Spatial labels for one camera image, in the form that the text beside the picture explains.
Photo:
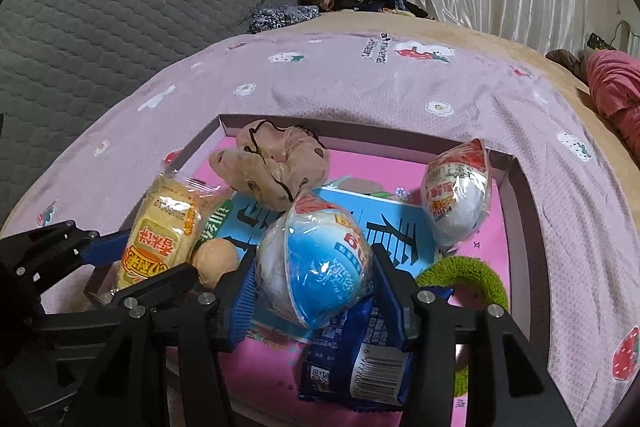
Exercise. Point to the pink printed blanket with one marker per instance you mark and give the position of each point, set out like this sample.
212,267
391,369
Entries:
350,97

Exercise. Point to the beige dotted hair scrunchie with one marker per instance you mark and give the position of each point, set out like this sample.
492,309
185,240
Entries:
270,167

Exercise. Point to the yellow snack cake packet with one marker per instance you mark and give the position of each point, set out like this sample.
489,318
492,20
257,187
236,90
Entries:
160,237

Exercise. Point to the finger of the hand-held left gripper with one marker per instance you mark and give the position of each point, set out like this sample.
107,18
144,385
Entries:
160,284
105,249

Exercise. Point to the brown fuzzy cloth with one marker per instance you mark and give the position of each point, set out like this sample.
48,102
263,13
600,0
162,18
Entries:
567,64

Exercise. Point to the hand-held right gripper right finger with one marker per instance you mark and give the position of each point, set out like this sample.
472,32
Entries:
395,302

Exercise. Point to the blue patterned cloth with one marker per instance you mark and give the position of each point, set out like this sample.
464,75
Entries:
282,19

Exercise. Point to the grey quilted headboard cover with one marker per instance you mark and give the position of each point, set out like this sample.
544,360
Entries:
125,22

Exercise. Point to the blue snack packet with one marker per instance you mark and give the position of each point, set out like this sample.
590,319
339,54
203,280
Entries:
350,357

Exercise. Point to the dark bag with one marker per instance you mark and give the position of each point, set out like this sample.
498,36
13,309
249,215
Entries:
600,42

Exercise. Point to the pink duvet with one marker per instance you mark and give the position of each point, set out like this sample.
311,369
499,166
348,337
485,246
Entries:
615,92

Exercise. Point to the walnut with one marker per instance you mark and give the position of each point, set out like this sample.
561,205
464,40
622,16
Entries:
215,262

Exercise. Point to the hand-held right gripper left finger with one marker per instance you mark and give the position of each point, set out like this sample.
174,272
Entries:
245,302

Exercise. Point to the shallow dark cardboard box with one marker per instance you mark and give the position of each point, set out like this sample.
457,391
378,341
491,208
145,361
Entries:
530,232

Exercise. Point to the red and white toy egg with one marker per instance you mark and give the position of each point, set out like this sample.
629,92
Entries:
455,197

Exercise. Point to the blue and white toy egg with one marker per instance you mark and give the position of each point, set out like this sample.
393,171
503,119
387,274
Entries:
315,267

